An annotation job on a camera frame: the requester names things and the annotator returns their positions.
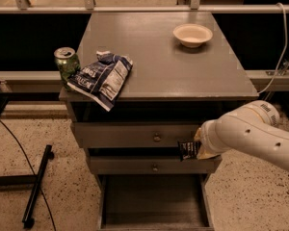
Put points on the black metal stand base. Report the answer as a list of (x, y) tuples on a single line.
[(32, 179)]

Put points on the green soda can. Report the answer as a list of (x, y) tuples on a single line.
[(67, 62)]

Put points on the top grey drawer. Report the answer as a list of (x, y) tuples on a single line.
[(132, 134)]

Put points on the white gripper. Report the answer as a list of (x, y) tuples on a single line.
[(207, 139)]

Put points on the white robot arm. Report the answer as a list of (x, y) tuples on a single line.
[(251, 129)]

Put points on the bottom open grey drawer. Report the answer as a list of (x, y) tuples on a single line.
[(154, 203)]

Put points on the grey drawer cabinet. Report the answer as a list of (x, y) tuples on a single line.
[(168, 82)]

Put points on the middle grey drawer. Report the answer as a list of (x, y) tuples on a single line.
[(102, 165)]

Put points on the blue white chip bag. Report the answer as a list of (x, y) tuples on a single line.
[(102, 80)]

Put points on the black chocolate bar wrapper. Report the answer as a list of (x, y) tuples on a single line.
[(188, 149)]

